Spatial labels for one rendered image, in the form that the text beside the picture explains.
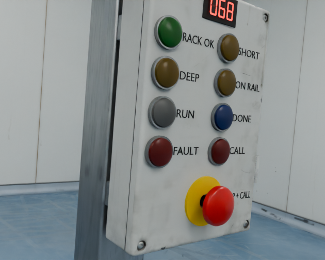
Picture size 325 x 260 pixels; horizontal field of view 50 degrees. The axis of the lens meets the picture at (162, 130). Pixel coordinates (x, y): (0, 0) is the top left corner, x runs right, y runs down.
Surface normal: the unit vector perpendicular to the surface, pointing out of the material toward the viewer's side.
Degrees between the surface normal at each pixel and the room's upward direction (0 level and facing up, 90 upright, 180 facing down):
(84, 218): 90
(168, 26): 88
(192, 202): 90
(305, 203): 90
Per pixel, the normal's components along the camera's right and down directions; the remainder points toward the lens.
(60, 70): 0.57, 0.09
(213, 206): 0.24, -0.04
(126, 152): -0.79, -0.04
